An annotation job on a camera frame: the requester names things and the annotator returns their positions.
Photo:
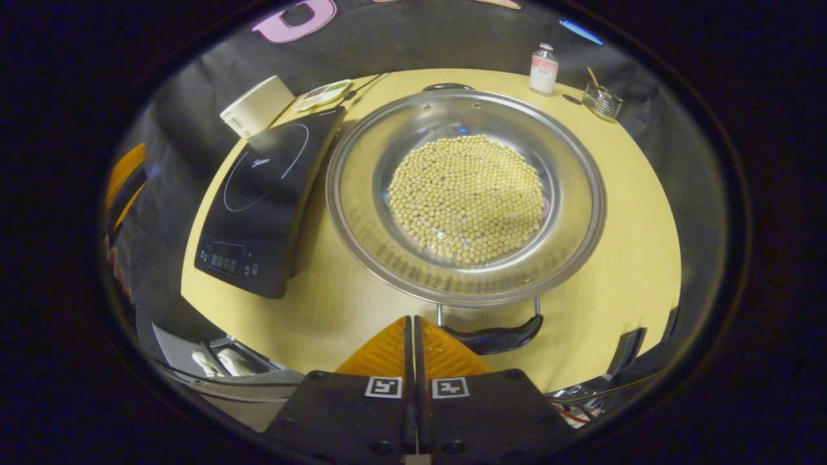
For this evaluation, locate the clear bottle with pink label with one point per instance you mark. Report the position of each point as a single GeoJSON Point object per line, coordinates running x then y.
{"type": "Point", "coordinates": [543, 72]}

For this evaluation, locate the pile of soybeans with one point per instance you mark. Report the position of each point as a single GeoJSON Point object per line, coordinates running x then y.
{"type": "Point", "coordinates": [465, 200]}

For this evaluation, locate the white divided plate of beans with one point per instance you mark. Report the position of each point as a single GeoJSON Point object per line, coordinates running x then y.
{"type": "Point", "coordinates": [320, 95]}

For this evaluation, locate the small dark round disc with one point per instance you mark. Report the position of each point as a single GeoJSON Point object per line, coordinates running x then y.
{"type": "Point", "coordinates": [572, 99]}

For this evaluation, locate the wooden stick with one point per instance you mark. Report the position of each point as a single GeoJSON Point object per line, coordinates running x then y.
{"type": "Point", "coordinates": [592, 76]}

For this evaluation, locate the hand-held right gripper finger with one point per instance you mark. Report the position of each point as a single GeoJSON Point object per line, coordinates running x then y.
{"type": "Point", "coordinates": [408, 352]}
{"type": "Point", "coordinates": [418, 355]}

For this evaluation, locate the white toaster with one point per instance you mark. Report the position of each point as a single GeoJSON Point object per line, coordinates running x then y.
{"type": "Point", "coordinates": [255, 110]}

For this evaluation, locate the stainless steel pot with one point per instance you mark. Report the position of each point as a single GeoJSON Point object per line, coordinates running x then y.
{"type": "Point", "coordinates": [362, 194]}

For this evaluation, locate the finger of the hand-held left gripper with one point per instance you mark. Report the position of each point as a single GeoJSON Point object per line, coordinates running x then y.
{"type": "Point", "coordinates": [128, 171]}

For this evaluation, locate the black induction cooktop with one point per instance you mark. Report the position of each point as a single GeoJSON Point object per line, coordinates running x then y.
{"type": "Point", "coordinates": [265, 194]}

